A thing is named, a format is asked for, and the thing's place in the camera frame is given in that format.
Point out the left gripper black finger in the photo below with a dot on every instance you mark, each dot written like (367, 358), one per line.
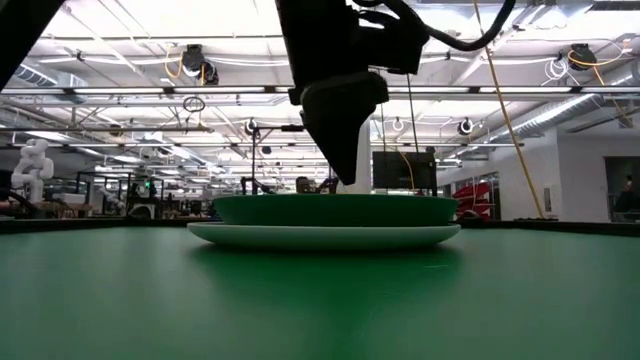
(342, 130)

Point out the dark green plastic plate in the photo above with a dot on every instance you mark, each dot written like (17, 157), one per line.
(335, 210)

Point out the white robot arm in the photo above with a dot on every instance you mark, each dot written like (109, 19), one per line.
(32, 170)

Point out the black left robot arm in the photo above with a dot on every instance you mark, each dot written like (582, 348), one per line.
(17, 25)

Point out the white building column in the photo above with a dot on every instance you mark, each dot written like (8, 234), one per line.
(362, 165)

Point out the black monitor screen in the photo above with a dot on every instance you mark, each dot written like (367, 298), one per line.
(400, 170)

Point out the black pole stand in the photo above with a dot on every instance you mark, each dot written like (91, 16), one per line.
(254, 160)

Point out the large white plastic plate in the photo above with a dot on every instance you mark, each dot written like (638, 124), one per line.
(325, 237)

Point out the red rack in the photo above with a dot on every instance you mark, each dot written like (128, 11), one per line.
(472, 197)

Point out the long ceiling light strip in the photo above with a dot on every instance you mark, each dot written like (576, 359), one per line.
(525, 90)
(150, 90)

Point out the person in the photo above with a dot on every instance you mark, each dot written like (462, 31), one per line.
(627, 200)

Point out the green table mat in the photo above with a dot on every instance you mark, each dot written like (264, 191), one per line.
(100, 300)

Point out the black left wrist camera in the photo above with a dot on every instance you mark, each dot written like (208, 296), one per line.
(400, 45)

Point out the silver ventilation duct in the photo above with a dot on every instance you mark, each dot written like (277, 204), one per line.
(565, 112)

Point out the black workstation frame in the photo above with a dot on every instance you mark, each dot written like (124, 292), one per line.
(120, 200)

